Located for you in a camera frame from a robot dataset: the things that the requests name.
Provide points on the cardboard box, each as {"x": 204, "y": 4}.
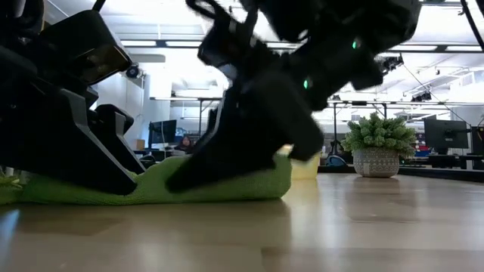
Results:
{"x": 140, "y": 144}

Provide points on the black metal rack frame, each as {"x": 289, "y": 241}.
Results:
{"x": 335, "y": 124}
{"x": 200, "y": 113}

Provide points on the black ceiling fixture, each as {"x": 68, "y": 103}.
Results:
{"x": 389, "y": 63}

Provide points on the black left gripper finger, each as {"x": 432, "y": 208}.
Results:
{"x": 75, "y": 151}
{"x": 117, "y": 140}

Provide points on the round black wall fan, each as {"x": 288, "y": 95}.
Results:
{"x": 133, "y": 72}

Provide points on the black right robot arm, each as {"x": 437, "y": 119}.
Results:
{"x": 340, "y": 15}

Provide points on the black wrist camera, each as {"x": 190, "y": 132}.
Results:
{"x": 90, "y": 53}
{"x": 230, "y": 45}

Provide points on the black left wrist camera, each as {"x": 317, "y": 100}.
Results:
{"x": 90, "y": 53}

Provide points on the black aluminium table frame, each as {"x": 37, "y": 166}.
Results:
{"x": 435, "y": 174}

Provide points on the person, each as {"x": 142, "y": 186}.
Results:
{"x": 186, "y": 144}

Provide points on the artificial plant in white pot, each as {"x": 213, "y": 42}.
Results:
{"x": 376, "y": 162}

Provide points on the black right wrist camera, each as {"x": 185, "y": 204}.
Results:
{"x": 230, "y": 45}

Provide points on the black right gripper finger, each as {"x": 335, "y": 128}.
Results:
{"x": 246, "y": 132}
{"x": 216, "y": 122}

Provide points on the long ceiling light strip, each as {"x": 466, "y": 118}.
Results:
{"x": 159, "y": 44}
{"x": 435, "y": 48}

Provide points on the yellow plastic basket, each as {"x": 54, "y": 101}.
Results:
{"x": 304, "y": 170}

